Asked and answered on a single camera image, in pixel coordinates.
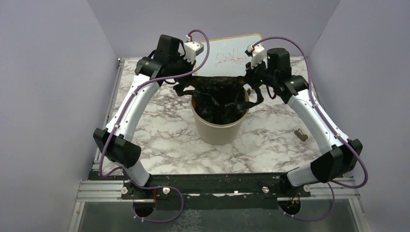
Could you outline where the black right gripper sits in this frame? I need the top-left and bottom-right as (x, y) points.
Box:
(243, 58), (277, 90)

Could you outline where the black plastic trash bag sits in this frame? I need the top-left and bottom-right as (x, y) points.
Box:
(173, 76), (264, 125)

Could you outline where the beige cylindrical trash bin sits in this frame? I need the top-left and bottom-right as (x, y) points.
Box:
(190, 87), (249, 145)

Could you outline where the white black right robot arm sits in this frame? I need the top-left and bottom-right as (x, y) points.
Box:
(245, 45), (363, 197)

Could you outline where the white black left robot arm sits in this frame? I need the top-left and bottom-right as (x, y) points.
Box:
(93, 35), (204, 199)

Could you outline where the yellow framed whiteboard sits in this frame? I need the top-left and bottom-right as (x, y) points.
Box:
(194, 33), (262, 77)

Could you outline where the small tan table scrap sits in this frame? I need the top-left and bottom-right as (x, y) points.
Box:
(294, 129), (308, 142)

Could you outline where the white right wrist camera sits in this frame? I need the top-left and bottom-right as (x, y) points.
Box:
(245, 43), (265, 70)

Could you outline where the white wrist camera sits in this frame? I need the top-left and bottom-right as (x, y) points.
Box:
(245, 43), (265, 70)
(183, 35), (204, 64)

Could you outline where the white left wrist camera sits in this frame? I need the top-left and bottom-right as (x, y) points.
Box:
(183, 35), (204, 64)

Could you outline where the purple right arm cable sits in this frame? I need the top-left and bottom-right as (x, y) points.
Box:
(253, 36), (369, 189)

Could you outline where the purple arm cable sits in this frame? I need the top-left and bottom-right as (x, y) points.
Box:
(253, 36), (369, 189)
(98, 29), (210, 179)

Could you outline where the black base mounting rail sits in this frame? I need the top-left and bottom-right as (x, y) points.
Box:
(106, 173), (311, 211)

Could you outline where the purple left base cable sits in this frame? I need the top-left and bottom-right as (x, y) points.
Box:
(128, 181), (185, 224)

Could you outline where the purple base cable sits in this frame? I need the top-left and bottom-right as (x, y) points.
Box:
(128, 181), (185, 224)
(278, 182), (336, 222)

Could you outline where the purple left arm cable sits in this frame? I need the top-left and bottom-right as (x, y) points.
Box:
(98, 29), (210, 179)

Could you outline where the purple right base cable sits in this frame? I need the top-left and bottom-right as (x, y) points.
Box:
(278, 182), (336, 222)

